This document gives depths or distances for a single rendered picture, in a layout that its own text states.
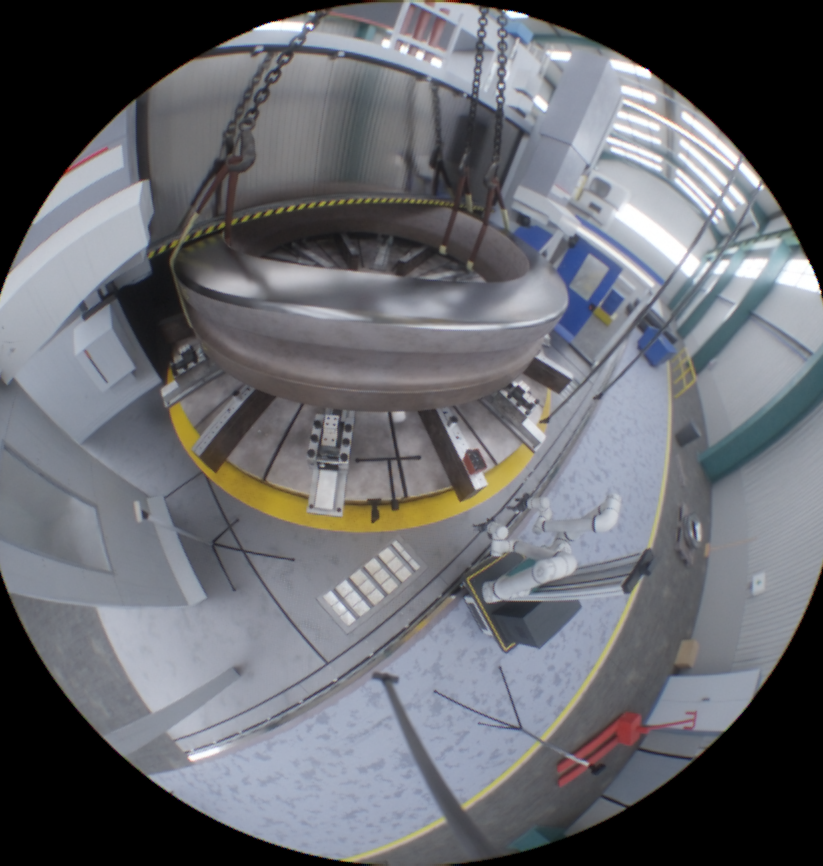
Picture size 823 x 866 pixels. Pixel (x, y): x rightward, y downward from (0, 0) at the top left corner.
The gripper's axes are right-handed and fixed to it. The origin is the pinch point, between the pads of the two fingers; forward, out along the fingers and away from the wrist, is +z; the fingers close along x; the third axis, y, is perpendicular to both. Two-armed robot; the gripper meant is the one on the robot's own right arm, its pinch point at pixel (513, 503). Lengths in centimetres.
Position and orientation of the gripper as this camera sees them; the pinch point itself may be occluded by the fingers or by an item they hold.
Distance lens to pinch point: 234.2
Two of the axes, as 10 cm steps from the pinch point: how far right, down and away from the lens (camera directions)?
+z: -5.0, 2.0, 8.4
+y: 4.0, 9.1, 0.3
